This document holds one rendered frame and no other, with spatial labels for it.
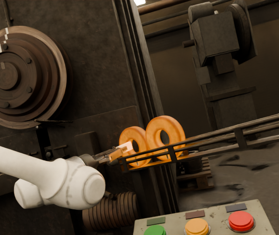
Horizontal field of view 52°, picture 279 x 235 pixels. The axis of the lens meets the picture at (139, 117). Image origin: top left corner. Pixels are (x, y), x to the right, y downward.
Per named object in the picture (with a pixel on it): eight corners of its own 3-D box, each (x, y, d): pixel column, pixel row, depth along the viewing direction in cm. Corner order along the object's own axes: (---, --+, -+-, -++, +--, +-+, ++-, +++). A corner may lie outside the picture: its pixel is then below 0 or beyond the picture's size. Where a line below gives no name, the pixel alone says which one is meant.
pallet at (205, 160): (97, 207, 296) (88, 166, 296) (119, 185, 376) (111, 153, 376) (214, 187, 272) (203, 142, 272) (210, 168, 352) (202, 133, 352)
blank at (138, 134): (120, 131, 118) (114, 133, 116) (146, 121, 108) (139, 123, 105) (131, 167, 117) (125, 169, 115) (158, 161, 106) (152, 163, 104)
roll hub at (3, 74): (-8, 114, 129) (-22, 54, 129) (49, 100, 124) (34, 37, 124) (-16, 115, 124) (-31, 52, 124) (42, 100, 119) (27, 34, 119)
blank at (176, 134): (146, 121, 107) (139, 123, 105) (177, 110, 97) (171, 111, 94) (159, 161, 106) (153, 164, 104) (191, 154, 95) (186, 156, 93)
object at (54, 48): (-6, 137, 141) (-28, 44, 141) (82, 115, 133) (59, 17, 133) (-15, 139, 134) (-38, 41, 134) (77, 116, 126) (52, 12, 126)
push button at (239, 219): (227, 219, 51) (225, 211, 50) (250, 216, 50) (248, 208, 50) (232, 237, 47) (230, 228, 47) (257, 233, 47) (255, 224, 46)
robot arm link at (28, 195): (61, 190, 93) (84, 193, 84) (15, 213, 82) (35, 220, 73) (52, 158, 92) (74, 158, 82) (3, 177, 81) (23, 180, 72)
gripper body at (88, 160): (77, 179, 96) (98, 169, 102) (91, 179, 90) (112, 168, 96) (70, 158, 95) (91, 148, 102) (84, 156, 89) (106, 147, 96)
